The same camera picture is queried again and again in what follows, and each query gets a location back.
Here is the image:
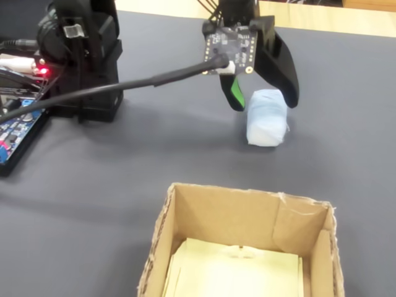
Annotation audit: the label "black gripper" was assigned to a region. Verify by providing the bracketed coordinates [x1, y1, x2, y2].
[218, 0, 300, 113]

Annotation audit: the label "white cloth-wrapped block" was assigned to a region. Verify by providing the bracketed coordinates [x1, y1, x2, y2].
[245, 88, 291, 147]

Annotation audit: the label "brown cardboard box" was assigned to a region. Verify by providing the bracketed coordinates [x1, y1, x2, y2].
[135, 182, 346, 297]

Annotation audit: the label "dark grey textured mat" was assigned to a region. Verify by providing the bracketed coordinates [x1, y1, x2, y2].
[0, 9, 396, 297]

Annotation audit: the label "pale yellow paper sheets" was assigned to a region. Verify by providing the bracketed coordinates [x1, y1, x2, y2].
[161, 237, 306, 297]

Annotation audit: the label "driver board with red LED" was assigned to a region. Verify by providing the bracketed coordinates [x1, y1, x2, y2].
[0, 52, 52, 82]

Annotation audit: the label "blue controller board black tray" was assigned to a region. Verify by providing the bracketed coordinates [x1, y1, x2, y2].
[0, 95, 51, 178]

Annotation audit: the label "black camera circuit board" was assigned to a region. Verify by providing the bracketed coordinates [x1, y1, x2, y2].
[202, 21, 259, 77]

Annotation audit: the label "thin black gripper wires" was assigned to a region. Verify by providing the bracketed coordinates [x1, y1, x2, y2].
[196, 0, 225, 23]

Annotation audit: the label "thick black camera cable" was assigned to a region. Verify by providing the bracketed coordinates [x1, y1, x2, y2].
[0, 53, 230, 125]

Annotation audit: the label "black power plug cable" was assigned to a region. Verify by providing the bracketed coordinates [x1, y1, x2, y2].
[0, 38, 40, 51]

